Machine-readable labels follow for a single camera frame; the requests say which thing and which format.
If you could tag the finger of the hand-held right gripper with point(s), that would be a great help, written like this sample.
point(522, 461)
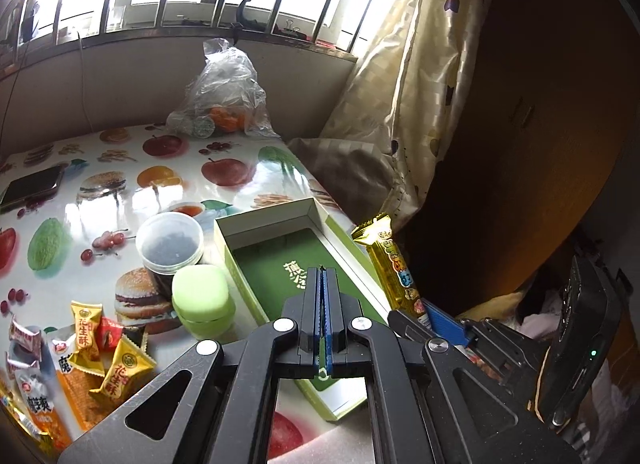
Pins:
point(407, 326)
point(447, 324)

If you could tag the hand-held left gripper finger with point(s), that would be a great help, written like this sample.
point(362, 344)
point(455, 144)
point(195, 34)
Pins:
point(314, 314)
point(326, 304)

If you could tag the green cardboard box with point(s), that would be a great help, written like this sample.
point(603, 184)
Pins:
point(280, 264)

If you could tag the gold snack bar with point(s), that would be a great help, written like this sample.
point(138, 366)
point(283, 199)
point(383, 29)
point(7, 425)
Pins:
point(395, 264)

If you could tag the yellow peanut candy packet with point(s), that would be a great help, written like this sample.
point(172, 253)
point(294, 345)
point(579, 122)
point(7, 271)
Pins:
point(125, 369)
point(87, 339)

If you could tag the orange konjac snack packet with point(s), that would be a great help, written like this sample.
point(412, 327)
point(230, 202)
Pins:
point(80, 394)
point(35, 394)

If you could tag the pink candy packet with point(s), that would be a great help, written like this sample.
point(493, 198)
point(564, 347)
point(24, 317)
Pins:
point(25, 336)
point(20, 361)

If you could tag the light green round container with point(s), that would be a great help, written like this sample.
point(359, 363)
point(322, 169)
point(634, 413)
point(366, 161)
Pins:
point(200, 289)

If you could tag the clear plastic jar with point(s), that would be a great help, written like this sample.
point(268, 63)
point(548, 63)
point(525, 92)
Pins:
point(167, 244)

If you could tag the black candy packet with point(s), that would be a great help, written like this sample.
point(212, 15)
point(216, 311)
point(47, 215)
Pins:
point(135, 336)

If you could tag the dark wooden wardrobe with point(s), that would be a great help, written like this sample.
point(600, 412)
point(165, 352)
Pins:
point(525, 144)

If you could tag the red candy packet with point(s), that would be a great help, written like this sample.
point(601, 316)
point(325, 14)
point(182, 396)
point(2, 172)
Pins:
point(111, 334)

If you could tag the orange tangerine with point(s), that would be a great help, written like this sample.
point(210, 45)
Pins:
point(227, 120)

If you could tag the fruit printed tablecloth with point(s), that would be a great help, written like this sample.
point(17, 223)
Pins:
point(100, 204)

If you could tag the beige printed curtain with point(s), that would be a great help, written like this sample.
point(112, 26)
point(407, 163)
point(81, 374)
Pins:
point(400, 69)

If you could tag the clear plastic bag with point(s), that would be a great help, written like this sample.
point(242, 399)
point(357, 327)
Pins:
point(225, 79)

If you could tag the black binder clip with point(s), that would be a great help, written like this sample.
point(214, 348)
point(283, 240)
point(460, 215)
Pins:
point(295, 28)

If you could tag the black hook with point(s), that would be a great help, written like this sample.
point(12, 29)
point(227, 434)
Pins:
point(243, 12)

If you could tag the black smartphone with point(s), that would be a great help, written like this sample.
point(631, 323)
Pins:
point(30, 186)

